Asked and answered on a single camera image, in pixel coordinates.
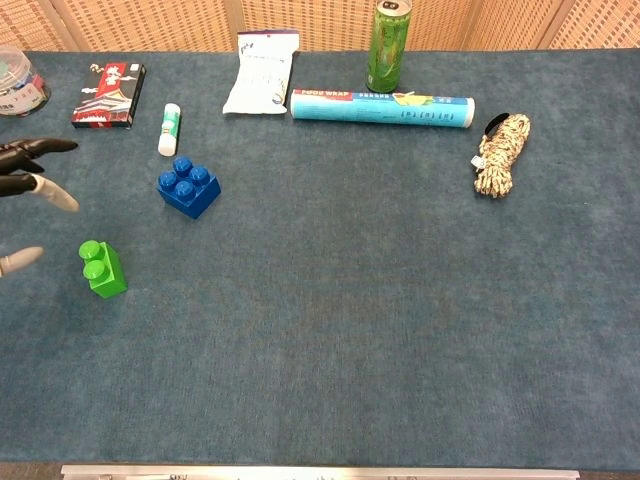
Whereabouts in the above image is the blue felt table mat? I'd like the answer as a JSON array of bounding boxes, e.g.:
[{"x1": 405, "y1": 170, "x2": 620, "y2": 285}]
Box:
[{"x1": 0, "y1": 48, "x2": 640, "y2": 471}]

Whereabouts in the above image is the blue toy brick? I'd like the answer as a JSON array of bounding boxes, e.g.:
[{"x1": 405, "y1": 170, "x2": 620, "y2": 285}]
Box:
[{"x1": 156, "y1": 155, "x2": 222, "y2": 221}]

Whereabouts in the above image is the aluminium frame rail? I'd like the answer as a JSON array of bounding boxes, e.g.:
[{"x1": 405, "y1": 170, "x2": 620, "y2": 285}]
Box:
[{"x1": 60, "y1": 463, "x2": 581, "y2": 480}]

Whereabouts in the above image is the blue food wrap roll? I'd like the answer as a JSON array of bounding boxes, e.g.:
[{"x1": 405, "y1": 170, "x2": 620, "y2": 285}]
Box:
[{"x1": 290, "y1": 88, "x2": 476, "y2": 129}]

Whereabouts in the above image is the green bottle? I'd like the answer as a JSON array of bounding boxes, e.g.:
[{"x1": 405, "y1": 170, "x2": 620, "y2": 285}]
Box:
[{"x1": 365, "y1": 0, "x2": 413, "y2": 94}]

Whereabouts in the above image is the green toy block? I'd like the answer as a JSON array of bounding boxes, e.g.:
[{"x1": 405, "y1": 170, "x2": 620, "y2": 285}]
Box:
[{"x1": 78, "y1": 240, "x2": 129, "y2": 300}]

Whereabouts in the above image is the black red card box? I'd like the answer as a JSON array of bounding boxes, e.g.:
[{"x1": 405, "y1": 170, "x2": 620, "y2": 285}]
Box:
[{"x1": 70, "y1": 62, "x2": 147, "y2": 130}]

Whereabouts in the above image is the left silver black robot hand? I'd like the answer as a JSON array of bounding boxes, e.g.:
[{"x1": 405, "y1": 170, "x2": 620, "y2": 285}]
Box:
[{"x1": 0, "y1": 138, "x2": 81, "y2": 279}]

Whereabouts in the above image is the woven bamboo folding screen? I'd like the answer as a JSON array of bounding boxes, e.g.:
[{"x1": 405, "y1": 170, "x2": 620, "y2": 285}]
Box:
[{"x1": 0, "y1": 0, "x2": 640, "y2": 53}]

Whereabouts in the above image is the white green glue stick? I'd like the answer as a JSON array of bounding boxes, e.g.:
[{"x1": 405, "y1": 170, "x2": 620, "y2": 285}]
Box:
[{"x1": 157, "y1": 102, "x2": 182, "y2": 157}]

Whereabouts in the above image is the beige patterned rope bundle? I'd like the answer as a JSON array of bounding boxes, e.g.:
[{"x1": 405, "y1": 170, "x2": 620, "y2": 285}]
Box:
[{"x1": 471, "y1": 112, "x2": 532, "y2": 199}]

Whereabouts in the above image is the white snack pouch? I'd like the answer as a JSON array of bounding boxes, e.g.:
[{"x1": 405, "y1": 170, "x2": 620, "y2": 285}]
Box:
[{"x1": 222, "y1": 29, "x2": 301, "y2": 116}]

